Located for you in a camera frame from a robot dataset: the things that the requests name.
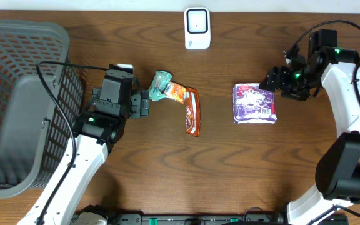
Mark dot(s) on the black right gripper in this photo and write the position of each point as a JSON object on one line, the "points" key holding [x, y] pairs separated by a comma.
{"points": [[278, 79]]}

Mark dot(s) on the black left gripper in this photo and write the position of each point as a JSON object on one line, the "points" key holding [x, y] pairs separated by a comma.
{"points": [[135, 104]]}

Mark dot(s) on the green snack packet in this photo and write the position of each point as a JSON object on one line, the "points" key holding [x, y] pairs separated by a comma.
{"points": [[158, 85]]}

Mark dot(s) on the red purple tissue pack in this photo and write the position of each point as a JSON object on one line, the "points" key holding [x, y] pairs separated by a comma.
{"points": [[253, 105]]}

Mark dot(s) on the small orange snack packet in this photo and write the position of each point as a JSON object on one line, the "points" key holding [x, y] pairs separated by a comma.
{"points": [[175, 92]]}

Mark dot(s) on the long orange red snack bag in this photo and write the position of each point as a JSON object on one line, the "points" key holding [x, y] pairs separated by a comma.
{"points": [[193, 112]]}

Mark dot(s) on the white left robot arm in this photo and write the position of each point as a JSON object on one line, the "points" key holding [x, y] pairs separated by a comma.
{"points": [[93, 135]]}

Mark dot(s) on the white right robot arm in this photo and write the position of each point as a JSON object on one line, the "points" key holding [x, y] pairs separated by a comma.
{"points": [[337, 71]]}

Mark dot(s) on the white barcode scanner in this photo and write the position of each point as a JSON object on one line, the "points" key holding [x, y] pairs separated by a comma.
{"points": [[197, 28]]}

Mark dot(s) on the grey plastic basket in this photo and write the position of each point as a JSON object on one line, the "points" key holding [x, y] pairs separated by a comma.
{"points": [[40, 93]]}

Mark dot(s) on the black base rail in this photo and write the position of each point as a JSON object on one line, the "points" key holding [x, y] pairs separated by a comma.
{"points": [[198, 219]]}

